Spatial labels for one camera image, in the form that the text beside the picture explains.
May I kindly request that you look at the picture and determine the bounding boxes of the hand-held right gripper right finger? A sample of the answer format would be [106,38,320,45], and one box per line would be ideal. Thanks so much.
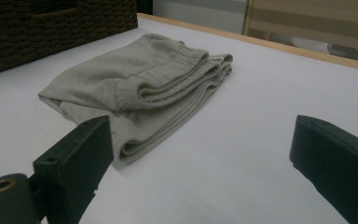
[289,114,358,224]

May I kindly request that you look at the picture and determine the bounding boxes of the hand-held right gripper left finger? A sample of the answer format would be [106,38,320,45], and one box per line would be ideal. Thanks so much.
[33,115,115,224]

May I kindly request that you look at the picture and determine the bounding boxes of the grey pants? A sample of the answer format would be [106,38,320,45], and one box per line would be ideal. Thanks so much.
[37,33,235,166]

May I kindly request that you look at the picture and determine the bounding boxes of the brown wicker basket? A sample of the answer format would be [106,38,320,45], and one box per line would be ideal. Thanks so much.
[0,0,139,79]

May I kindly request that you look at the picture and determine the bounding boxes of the white table cover sheet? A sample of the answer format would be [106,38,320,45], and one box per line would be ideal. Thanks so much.
[0,17,358,224]

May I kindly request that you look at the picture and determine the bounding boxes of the dark grey object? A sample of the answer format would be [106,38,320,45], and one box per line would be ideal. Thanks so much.
[326,43,358,63]

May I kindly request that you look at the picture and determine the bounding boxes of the pale grey object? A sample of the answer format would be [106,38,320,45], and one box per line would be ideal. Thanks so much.
[290,35,331,54]

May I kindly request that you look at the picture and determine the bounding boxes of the wooden table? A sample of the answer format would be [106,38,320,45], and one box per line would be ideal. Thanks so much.
[136,12,358,75]

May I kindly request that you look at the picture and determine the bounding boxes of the light wooden cabinet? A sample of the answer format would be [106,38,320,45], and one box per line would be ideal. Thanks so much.
[242,0,358,65]

